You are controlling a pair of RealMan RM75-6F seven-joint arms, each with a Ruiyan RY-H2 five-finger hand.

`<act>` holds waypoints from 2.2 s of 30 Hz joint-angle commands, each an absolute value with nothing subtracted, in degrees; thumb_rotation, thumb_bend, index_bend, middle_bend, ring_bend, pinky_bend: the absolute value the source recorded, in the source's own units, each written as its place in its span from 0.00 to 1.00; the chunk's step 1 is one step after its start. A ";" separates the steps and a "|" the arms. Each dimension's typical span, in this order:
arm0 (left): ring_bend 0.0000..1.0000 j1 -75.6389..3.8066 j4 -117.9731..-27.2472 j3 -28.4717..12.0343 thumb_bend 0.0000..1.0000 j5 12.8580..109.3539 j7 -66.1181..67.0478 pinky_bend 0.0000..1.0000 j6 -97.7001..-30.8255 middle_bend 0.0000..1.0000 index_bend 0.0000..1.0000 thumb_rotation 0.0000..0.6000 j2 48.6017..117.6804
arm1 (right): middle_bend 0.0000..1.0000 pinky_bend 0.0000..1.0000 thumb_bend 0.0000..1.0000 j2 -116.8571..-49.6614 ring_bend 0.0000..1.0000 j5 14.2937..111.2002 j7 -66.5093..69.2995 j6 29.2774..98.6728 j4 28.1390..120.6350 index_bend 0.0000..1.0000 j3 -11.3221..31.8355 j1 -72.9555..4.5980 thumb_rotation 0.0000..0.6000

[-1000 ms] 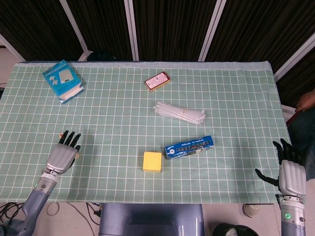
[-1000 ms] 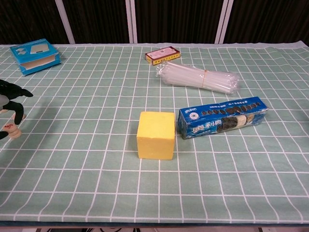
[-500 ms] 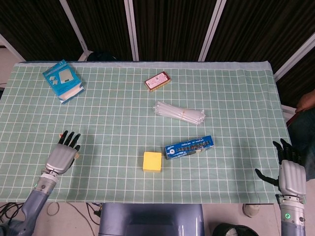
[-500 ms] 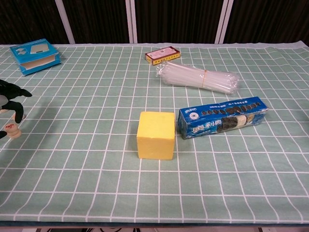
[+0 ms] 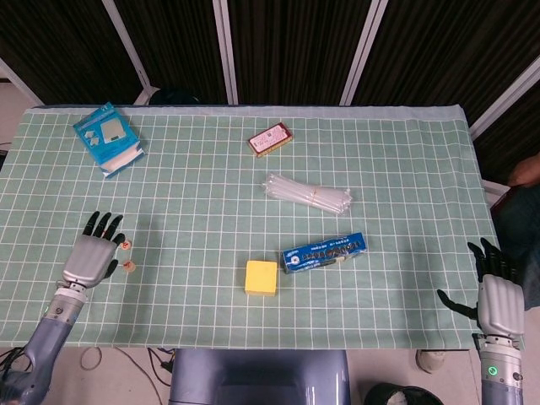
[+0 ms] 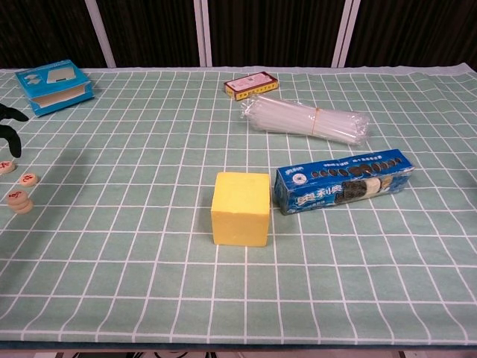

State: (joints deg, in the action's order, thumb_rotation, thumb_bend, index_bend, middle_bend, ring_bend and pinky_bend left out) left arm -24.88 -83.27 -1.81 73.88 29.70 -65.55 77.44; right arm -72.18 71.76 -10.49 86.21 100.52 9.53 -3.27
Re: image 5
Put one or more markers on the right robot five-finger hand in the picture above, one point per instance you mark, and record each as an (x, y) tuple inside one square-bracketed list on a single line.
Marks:
[(502, 304)]

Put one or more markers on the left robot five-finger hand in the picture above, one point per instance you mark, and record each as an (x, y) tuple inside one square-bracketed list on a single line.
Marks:
[(88, 261)]

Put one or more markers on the bystander bare hand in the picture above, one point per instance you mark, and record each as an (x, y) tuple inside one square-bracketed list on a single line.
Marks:
[(527, 173)]

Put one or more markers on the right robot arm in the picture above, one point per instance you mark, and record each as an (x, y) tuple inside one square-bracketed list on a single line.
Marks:
[(502, 379)]

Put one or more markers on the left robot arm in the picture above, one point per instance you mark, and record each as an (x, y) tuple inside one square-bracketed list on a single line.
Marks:
[(46, 337)]

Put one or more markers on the bystander leg in jeans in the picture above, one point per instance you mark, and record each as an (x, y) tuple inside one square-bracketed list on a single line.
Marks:
[(521, 236)]

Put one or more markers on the white lump on floor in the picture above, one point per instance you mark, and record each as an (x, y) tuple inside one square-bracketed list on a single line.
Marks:
[(432, 360)]

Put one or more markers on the tan loop on floor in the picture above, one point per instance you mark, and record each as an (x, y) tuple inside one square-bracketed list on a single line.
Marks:
[(81, 358)]

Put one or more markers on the blue kitchen scale box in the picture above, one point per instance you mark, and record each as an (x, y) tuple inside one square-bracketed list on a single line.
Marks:
[(105, 135)]

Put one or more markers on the green checked tablecloth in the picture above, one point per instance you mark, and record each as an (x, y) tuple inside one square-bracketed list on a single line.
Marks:
[(211, 202)]

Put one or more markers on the black waste bin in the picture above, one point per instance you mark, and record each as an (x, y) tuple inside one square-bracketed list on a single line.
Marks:
[(401, 396)]

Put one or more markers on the yellow foam cube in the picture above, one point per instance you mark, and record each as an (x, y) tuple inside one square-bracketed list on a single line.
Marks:
[(260, 276)]

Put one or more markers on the black chair behind table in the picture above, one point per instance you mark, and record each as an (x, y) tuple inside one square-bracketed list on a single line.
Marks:
[(173, 97)]

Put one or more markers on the blue Oreo cookie box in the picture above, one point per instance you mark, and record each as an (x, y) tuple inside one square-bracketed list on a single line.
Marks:
[(320, 253)]

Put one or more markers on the blue-grey robot torso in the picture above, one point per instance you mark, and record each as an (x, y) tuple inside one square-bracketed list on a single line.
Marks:
[(253, 379)]

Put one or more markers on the red flat card box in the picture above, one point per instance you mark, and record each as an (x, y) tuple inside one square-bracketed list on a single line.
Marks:
[(270, 139)]

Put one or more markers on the bundle of clear straws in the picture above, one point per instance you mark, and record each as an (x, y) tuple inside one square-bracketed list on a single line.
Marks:
[(304, 194)]

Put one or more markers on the dark folding partition screen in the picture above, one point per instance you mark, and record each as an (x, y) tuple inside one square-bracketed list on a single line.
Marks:
[(295, 42)]

